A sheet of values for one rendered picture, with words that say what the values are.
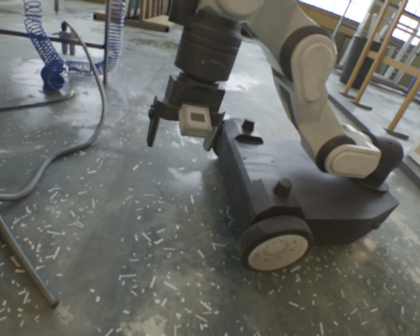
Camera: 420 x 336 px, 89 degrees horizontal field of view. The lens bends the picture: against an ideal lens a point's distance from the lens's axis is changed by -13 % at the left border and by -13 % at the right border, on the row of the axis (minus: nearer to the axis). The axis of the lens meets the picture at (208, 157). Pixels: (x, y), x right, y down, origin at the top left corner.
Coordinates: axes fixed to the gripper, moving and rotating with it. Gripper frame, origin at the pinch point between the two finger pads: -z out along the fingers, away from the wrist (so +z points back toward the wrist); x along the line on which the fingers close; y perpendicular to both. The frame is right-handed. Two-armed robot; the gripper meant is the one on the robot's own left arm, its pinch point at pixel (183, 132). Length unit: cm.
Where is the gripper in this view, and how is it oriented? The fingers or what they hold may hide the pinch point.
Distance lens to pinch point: 43.2
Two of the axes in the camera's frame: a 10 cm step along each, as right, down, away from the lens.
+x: -8.9, -0.6, -4.5
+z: 3.0, -8.2, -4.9
